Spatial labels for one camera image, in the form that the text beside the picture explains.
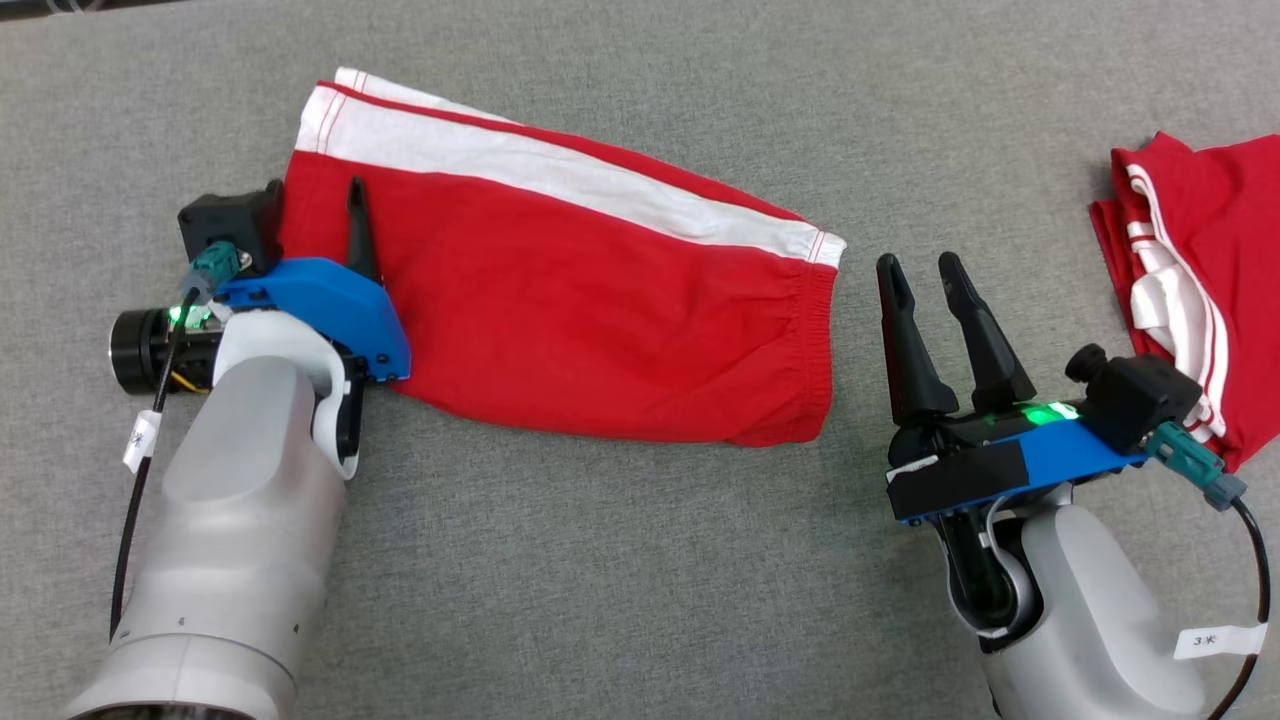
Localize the folded red white-striped top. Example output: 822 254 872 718
1088 130 1280 473

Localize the teal camera connector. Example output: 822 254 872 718
1145 420 1249 511
188 243 243 304

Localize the teal right camera connector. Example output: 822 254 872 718
1145 420 1249 511

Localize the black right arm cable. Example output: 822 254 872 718
1205 495 1274 720

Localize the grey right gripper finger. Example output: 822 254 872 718
877 253 960 427
938 251 1039 414

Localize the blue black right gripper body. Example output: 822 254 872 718
885 402 1152 527

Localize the white cable label tag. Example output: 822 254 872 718
1173 622 1269 661
122 410 163 474

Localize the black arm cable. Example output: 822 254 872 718
1205 495 1274 720
108 285 201 641

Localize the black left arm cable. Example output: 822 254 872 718
108 285 201 641

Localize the teal left camera connector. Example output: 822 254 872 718
188 243 243 304

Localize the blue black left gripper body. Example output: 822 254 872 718
108 258 412 397

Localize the red shorts white side stripe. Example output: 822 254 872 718
275 67 848 448

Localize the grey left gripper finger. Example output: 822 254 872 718
345 177 382 282

